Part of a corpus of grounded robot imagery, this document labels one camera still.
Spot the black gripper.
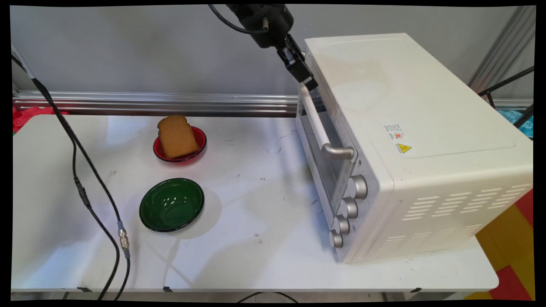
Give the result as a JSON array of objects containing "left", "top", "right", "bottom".
[{"left": 226, "top": 4, "right": 319, "bottom": 91}]

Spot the glass oven door with handle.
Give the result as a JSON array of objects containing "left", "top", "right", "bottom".
[{"left": 296, "top": 83, "right": 358, "bottom": 222}]

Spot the white printed label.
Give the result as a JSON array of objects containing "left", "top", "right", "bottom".
[{"left": 383, "top": 124, "right": 406, "bottom": 141}]

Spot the red enamel bowl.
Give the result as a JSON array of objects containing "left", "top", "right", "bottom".
[{"left": 153, "top": 126, "right": 207, "bottom": 163}]

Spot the white toaster oven body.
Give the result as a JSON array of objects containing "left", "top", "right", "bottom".
[{"left": 296, "top": 33, "right": 534, "bottom": 264}]

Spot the brown toast bread slice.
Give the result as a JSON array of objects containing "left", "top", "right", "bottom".
[{"left": 157, "top": 114, "right": 200, "bottom": 159}]

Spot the green enamel bowl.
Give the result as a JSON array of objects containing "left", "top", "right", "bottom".
[{"left": 139, "top": 178, "right": 205, "bottom": 233}]

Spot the black metal stand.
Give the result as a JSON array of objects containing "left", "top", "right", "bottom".
[{"left": 478, "top": 66, "right": 534, "bottom": 128}]

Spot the blue patterned object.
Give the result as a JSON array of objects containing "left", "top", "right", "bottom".
[{"left": 497, "top": 109, "right": 534, "bottom": 139}]

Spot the red foam floor tile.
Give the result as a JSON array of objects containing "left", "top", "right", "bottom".
[
  {"left": 514, "top": 189, "right": 534, "bottom": 227},
  {"left": 488, "top": 264, "right": 534, "bottom": 301}
]

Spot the yellow foam floor tile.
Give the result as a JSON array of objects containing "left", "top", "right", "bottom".
[{"left": 475, "top": 204, "right": 534, "bottom": 273}]

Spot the red cloth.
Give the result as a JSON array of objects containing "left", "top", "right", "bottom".
[{"left": 13, "top": 106, "right": 69, "bottom": 133}]

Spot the aluminium profile rail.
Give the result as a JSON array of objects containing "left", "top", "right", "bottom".
[{"left": 13, "top": 90, "right": 534, "bottom": 118}]

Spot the aluminium profile post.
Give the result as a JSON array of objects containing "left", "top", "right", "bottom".
[{"left": 467, "top": 6, "right": 536, "bottom": 90}]

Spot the black floor cable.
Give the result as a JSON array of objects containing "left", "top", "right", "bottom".
[{"left": 237, "top": 292, "right": 299, "bottom": 303}]

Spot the black cable with metal connector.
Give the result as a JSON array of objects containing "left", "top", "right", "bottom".
[{"left": 12, "top": 4, "right": 269, "bottom": 301}]

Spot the black cable with inline joint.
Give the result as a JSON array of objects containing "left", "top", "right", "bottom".
[{"left": 70, "top": 136, "right": 121, "bottom": 301}]

